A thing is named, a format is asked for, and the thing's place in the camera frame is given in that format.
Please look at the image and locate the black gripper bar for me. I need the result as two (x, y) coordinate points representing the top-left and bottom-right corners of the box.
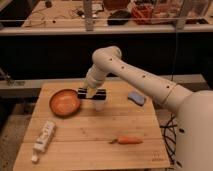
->
(77, 88), (107, 100)

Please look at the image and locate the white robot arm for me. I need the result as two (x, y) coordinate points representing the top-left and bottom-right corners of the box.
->
(83, 46), (213, 171)

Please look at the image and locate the orange ceramic bowl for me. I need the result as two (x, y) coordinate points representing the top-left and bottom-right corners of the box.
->
(49, 89), (81, 117)

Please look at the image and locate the orange toy carrot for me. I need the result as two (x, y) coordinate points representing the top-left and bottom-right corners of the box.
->
(110, 136), (142, 145)

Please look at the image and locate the white tube with label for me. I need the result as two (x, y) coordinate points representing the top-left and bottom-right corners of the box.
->
(31, 121), (56, 163)

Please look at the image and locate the black object on bench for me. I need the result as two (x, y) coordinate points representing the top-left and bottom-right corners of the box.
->
(107, 10), (131, 25)

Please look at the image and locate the red object on bench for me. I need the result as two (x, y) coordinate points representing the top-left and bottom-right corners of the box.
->
(131, 5), (152, 25)

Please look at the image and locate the black cables bundle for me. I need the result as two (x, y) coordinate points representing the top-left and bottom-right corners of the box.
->
(160, 114), (179, 165)

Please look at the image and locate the metal frame post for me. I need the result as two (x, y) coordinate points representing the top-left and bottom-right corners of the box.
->
(83, 0), (93, 31)

